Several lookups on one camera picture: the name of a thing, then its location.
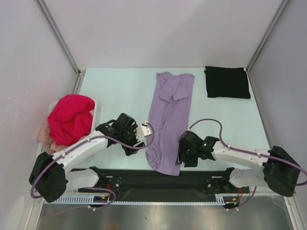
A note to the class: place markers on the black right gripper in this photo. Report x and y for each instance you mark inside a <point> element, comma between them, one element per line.
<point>182,157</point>

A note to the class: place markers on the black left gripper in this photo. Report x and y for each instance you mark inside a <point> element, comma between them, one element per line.
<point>132,129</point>

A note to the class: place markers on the lilac t-shirt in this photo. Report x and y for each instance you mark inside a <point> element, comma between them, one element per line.
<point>169,116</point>

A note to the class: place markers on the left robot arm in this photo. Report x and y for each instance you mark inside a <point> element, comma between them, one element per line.
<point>53,174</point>

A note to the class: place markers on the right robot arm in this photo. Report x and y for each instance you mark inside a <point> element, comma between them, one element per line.
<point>273,168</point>

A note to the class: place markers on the red t-shirt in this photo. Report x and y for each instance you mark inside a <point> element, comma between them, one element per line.
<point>71,119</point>

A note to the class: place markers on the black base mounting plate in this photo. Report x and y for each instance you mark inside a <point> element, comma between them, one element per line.
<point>189,185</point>

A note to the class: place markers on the folded black t-shirt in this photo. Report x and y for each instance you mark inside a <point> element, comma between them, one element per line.
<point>226,82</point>

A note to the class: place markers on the peach pink t-shirt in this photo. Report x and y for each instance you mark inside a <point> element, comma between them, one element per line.
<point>45,138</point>

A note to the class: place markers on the white plastic laundry basket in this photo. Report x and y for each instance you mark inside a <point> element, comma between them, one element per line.
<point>45,148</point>

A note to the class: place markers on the slotted grey cable duct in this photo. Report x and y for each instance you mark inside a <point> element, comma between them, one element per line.
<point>101,200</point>

